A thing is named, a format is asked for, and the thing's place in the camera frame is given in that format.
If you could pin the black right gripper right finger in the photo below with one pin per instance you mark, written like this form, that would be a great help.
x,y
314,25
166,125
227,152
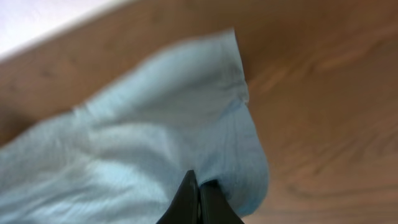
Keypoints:
x,y
214,206

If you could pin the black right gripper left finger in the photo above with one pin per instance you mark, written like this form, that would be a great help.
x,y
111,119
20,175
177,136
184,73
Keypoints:
x,y
184,206

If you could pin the light blue t-shirt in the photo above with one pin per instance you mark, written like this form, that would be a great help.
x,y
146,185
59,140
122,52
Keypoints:
x,y
121,156

